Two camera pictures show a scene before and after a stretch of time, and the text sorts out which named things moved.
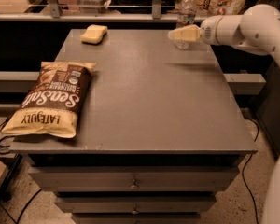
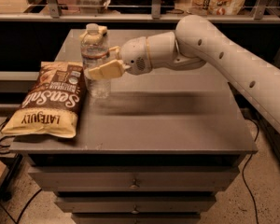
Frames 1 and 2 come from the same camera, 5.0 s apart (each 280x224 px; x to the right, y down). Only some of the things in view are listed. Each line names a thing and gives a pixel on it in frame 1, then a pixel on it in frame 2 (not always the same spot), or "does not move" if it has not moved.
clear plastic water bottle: (186, 17) -> (94, 49)
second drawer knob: (135, 211) does not move
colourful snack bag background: (219, 0) does not move
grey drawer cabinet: (161, 132) does not move
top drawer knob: (134, 187) does not move
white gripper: (209, 31) -> (134, 55)
